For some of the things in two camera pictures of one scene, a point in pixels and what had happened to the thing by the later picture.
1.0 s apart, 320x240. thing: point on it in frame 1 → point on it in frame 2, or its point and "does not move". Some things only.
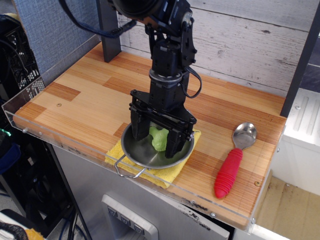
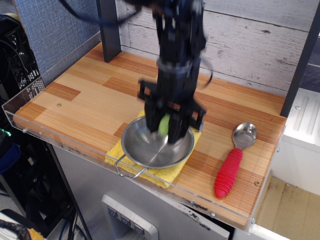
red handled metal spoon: x=244 y=136 does not move
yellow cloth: x=163 y=177 does not move
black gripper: x=167 y=101 → x=175 y=89
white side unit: x=297 y=159 does not move
